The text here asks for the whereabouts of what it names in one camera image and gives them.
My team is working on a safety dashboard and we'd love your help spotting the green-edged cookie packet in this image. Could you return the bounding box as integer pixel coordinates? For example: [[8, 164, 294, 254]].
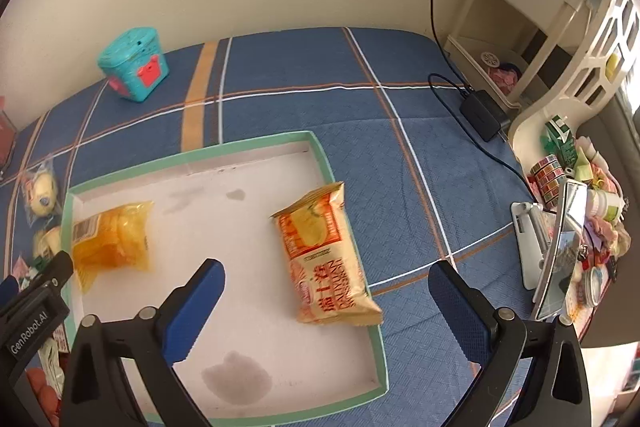
[[32, 227, 63, 268]]

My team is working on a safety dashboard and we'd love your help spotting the patterned tape roll stack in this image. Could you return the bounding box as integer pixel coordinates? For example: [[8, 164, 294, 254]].
[[529, 154, 568, 208]]

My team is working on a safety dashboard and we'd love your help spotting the green white carton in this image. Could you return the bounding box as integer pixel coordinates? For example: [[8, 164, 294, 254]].
[[544, 114, 581, 168]]

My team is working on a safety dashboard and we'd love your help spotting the red white snack packet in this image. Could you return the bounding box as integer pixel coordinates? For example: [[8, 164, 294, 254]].
[[25, 367, 63, 427]]

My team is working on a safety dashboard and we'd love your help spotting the small white bottle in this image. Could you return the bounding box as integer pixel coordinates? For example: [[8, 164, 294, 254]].
[[585, 189, 626, 220]]

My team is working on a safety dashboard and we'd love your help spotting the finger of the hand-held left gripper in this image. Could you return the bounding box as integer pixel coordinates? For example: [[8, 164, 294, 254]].
[[19, 251, 75, 297], [0, 277, 20, 309]]

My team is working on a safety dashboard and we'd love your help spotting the pile of small trinkets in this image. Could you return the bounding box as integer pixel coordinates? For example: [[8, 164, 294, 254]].
[[565, 137, 640, 323]]

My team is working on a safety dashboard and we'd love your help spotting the clear pastry packet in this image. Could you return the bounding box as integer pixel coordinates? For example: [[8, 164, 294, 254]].
[[20, 159, 61, 228]]

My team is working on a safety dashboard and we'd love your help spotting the white tablet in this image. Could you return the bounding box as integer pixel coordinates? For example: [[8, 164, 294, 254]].
[[534, 181, 588, 320]]

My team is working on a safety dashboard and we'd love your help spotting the teal toy box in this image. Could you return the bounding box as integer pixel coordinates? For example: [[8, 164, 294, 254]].
[[97, 26, 171, 102]]

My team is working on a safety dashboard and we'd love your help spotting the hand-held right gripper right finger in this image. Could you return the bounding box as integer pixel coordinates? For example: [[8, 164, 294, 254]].
[[428, 260, 594, 427]]

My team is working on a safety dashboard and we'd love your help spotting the clear yellow snack packet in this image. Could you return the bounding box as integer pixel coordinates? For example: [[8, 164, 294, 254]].
[[71, 201, 155, 294]]

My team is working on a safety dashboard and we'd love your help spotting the white lattice plastic rack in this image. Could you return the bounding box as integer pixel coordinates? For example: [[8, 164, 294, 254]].
[[507, 0, 640, 178]]

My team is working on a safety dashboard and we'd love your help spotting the orange snack packet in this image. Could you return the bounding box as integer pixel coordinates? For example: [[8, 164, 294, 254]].
[[271, 181, 385, 327]]

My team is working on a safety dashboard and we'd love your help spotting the pink cloth item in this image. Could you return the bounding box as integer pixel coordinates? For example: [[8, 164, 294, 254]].
[[487, 64, 523, 95]]

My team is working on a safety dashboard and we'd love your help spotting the black power adapter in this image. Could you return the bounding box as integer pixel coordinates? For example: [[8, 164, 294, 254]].
[[459, 89, 512, 142]]

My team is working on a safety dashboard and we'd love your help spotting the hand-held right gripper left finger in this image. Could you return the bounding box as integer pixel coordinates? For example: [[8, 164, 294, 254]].
[[59, 258, 227, 427]]

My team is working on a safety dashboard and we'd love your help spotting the green white biscuit packet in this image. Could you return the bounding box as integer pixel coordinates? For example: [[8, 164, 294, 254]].
[[40, 332, 68, 383]]

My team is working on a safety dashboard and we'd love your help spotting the white tablet stand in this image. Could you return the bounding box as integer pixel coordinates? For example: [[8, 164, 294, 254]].
[[510, 202, 556, 290]]

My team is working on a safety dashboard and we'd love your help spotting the blue plaid cloth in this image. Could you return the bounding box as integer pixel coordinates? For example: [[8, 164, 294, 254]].
[[0, 26, 566, 427]]

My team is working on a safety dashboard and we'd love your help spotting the white tray box green rim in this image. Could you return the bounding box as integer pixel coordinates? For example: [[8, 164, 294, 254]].
[[60, 131, 390, 427]]

